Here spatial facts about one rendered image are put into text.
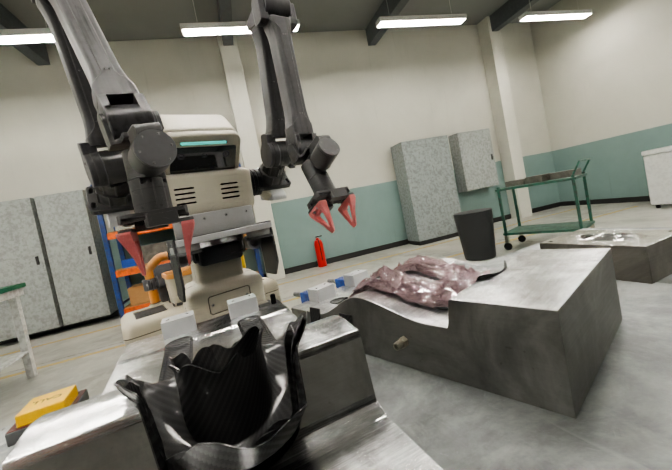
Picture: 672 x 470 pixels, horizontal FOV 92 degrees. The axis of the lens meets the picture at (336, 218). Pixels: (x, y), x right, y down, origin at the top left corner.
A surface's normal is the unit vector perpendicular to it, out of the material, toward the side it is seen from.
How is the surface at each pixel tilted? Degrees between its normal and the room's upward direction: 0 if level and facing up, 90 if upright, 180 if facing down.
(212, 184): 98
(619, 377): 0
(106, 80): 67
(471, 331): 90
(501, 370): 90
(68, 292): 90
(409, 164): 90
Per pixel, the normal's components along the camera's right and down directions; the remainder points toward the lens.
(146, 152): 0.62, -0.14
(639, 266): -0.90, 0.19
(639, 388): -0.19, -0.98
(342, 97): 0.27, -0.01
